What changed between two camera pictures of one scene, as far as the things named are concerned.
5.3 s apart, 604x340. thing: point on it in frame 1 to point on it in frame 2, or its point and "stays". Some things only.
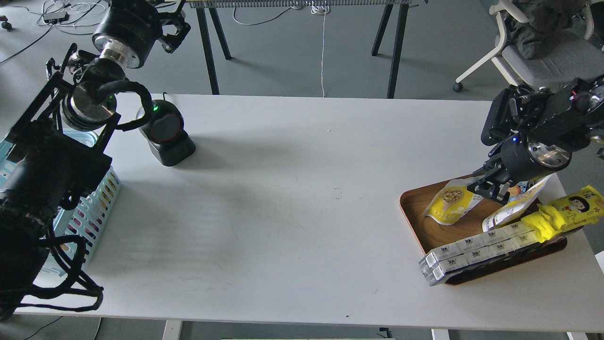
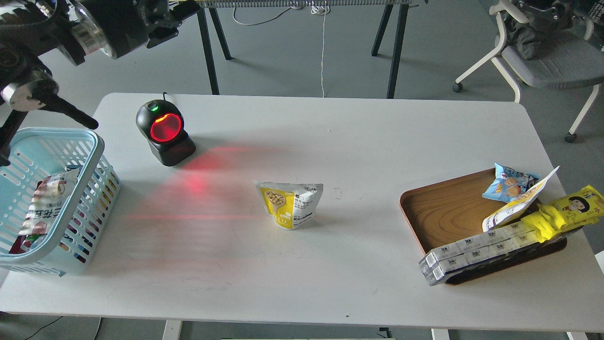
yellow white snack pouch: (453, 201) to (291, 205)
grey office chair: (548, 43) stays
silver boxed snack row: (446, 261) stays
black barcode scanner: (165, 132) stays
